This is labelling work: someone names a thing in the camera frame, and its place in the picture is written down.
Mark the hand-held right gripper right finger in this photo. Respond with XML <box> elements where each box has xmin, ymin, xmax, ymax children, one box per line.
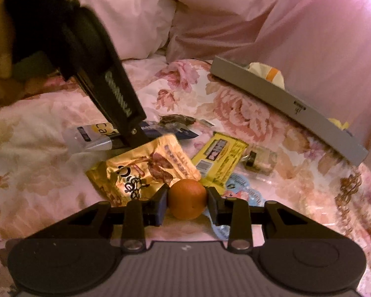
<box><xmin>206</xmin><ymin>186</ymin><xmax>320</xmax><ymax>253</ymax></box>

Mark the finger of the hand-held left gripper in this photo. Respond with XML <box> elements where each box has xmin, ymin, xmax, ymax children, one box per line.
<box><xmin>111</xmin><ymin>121</ymin><xmax>157</xmax><ymax>152</ymax></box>

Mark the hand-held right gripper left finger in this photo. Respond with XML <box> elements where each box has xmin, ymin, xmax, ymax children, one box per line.
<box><xmin>54</xmin><ymin>186</ymin><xmax>169</xmax><ymax>252</ymax></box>

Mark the orange tangerine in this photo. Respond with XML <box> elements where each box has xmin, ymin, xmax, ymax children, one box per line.
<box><xmin>168</xmin><ymin>179</ymin><xmax>208</xmax><ymax>221</ymax></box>

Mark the gold foil snack packet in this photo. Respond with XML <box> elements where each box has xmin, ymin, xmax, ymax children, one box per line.
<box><xmin>86</xmin><ymin>134</ymin><xmax>202</xmax><ymax>208</ymax></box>

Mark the yellow snack packet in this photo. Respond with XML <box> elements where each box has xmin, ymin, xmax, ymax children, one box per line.
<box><xmin>192</xmin><ymin>131</ymin><xmax>250</xmax><ymax>190</ymax></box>

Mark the grey cardboard box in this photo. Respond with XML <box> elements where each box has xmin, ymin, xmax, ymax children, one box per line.
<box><xmin>210</xmin><ymin>55</ymin><xmax>369</xmax><ymax>167</ymax></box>

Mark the light blue cartoon packet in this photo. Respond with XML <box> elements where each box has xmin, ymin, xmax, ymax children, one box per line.
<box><xmin>204</xmin><ymin>173</ymin><xmax>268</xmax><ymax>241</ymax></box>

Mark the green brown small packet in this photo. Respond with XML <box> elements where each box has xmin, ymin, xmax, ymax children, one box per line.
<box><xmin>159</xmin><ymin>114</ymin><xmax>196</xmax><ymax>128</ymax></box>

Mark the dark blue packet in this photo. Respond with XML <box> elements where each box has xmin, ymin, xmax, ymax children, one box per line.
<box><xmin>140</xmin><ymin>120</ymin><xmax>202</xmax><ymax>141</ymax></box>

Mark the pale pink pillow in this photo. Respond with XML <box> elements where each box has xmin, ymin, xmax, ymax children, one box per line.
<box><xmin>77</xmin><ymin>0</ymin><xmax>177</xmax><ymax>63</ymax></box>

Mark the floral bedsheet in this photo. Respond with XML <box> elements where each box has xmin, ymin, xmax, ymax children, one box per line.
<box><xmin>0</xmin><ymin>57</ymin><xmax>371</xmax><ymax>297</ymax></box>

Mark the clear wrapped pastry dark band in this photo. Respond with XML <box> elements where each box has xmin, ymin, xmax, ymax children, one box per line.
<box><xmin>244</xmin><ymin>145</ymin><xmax>279</xmax><ymax>174</ymax></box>

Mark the dusty pink quilt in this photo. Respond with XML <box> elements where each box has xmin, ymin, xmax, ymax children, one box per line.
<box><xmin>136</xmin><ymin>0</ymin><xmax>286</xmax><ymax>63</ymax></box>

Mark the white packet orange stripe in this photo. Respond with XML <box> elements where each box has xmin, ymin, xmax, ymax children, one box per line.
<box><xmin>248</xmin><ymin>62</ymin><xmax>286</xmax><ymax>89</ymax></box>

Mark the crumpled yellow packet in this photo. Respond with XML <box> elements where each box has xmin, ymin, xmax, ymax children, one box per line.
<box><xmin>328</xmin><ymin>117</ymin><xmax>351</xmax><ymax>131</ymax></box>

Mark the pink curtain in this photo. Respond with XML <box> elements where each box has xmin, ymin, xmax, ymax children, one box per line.
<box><xmin>250</xmin><ymin>0</ymin><xmax>371</xmax><ymax>174</ymax></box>

